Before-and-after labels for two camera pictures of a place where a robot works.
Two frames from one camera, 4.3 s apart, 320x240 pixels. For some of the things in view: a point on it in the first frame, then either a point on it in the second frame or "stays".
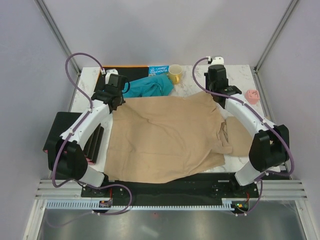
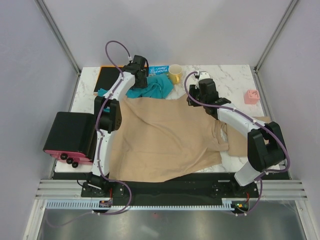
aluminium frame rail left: (47, 15) stays
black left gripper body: (121, 101) to (142, 84)
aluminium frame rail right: (291, 6) stays
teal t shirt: (155, 85) stays
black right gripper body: (209, 87) to (194, 92)
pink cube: (252, 96) stays
